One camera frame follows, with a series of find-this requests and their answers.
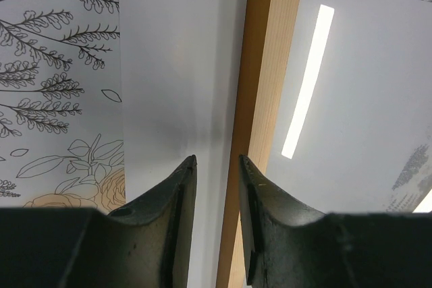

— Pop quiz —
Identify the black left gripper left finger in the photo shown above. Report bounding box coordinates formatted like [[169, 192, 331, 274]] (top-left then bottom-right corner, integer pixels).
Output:
[[1, 155, 197, 287]]

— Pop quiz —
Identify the floral patterned table mat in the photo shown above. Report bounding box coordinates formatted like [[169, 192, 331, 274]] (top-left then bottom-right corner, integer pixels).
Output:
[[0, 0, 432, 208]]

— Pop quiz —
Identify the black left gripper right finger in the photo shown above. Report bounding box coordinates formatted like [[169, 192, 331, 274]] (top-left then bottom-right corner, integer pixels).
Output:
[[238, 155, 431, 287]]

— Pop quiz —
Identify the white photo paper sheet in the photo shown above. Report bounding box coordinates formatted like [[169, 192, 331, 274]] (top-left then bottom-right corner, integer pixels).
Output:
[[120, 0, 431, 287]]

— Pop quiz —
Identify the wooden picture frame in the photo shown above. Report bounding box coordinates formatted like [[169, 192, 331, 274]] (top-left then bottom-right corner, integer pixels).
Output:
[[215, 0, 300, 287]]

